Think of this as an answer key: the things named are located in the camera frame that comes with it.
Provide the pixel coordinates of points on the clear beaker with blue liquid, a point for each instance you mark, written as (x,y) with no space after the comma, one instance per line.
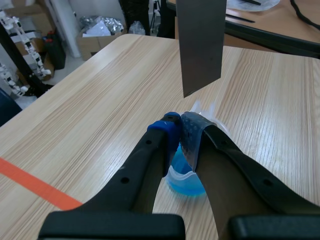
(185,186)

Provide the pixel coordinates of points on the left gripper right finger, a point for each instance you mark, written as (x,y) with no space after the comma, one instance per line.
(232,180)

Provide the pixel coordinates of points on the black bag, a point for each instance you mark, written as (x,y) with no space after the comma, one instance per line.
(56,50)

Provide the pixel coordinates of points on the black metal rail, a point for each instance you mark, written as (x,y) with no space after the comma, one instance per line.
(17,57)

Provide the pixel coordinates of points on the wooden desk with black edge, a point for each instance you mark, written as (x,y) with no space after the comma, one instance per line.
(275,20)

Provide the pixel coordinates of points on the dark blue chair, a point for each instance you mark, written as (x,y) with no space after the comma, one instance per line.
(7,107)

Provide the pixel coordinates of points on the grey metal plate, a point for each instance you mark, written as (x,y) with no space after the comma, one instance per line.
(200,37)

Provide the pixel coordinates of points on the brown cardboard box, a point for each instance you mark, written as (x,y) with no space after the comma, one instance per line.
(100,45)

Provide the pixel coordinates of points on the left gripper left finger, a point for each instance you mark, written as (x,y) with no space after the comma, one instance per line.
(140,175)

